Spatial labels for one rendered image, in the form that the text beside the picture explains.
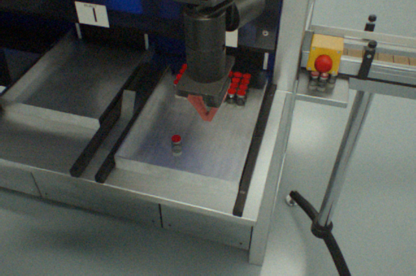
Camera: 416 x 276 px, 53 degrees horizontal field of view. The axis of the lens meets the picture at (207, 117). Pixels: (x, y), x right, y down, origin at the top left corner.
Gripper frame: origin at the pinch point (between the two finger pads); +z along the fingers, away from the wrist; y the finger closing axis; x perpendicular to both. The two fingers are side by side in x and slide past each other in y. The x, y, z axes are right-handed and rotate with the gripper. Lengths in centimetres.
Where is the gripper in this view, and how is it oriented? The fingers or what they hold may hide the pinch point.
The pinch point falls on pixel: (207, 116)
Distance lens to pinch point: 68.9
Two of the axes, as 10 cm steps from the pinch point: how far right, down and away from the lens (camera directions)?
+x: -9.6, -1.9, 2.2
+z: 0.2, 7.3, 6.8
